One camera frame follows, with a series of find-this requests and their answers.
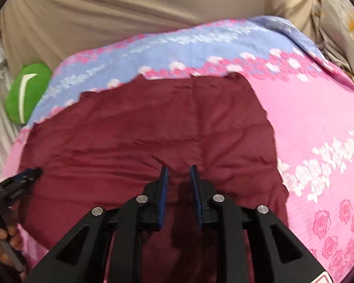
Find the pink floral bedsheet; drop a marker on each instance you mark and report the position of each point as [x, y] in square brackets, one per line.
[312, 109]

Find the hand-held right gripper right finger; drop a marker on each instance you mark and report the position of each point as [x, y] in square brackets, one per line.
[196, 196]

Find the green plush pillow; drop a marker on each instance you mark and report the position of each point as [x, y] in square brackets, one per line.
[38, 85]

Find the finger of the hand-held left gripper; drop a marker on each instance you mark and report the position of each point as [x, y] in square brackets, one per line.
[29, 174]

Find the pale printed quilt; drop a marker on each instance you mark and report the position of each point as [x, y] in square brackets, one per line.
[342, 11]

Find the maroon puffer jacket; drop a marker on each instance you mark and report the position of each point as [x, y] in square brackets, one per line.
[135, 123]

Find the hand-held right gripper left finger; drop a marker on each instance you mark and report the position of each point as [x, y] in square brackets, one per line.
[162, 197]

